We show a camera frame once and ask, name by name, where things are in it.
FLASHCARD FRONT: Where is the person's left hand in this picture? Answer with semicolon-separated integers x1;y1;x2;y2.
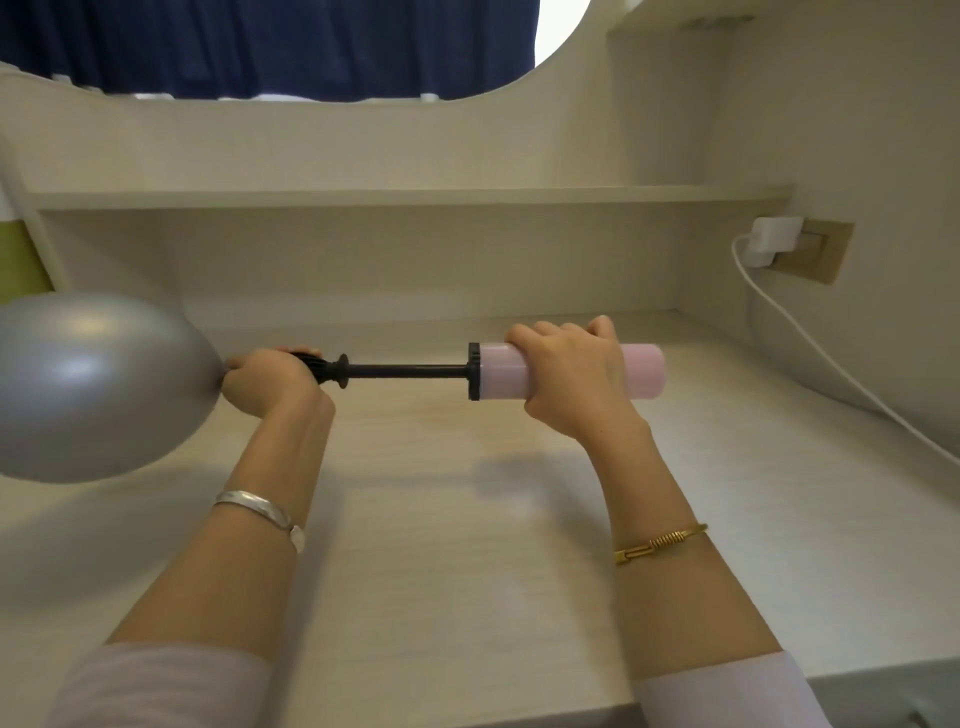
220;346;336;423

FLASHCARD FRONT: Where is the person's right hand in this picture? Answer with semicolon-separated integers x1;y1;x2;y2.
504;315;651;445

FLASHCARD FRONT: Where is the pink and black balloon pump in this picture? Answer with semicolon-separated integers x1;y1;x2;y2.
288;341;668;403

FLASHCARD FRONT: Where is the silver balloon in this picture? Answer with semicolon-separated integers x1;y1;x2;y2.
0;291;231;486

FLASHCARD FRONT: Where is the person's left forearm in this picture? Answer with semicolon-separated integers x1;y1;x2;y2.
105;393;339;669

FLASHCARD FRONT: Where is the person's right forearm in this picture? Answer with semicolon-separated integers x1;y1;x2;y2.
592;420;785;682

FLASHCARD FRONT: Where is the white power adapter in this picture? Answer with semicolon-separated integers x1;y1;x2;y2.
747;216;806;270

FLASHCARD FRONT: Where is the white sleeve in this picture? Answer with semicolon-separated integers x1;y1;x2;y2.
632;650;835;728
43;640;276;728

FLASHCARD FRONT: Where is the dark blue curtain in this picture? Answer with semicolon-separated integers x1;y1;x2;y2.
0;0;543;103

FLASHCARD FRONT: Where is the silver bangle bracelet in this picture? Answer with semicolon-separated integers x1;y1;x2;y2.
213;489;308;555

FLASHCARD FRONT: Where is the cream desk hutch frame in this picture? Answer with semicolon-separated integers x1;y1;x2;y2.
0;0;759;198

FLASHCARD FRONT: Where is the gold bangle bracelet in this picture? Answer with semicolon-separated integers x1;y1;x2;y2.
612;522;711;567

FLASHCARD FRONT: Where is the white charging cable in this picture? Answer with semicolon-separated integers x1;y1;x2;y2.
730;231;960;468

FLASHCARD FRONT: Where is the beige wall socket plate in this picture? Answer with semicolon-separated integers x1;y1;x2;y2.
772;218;857;287

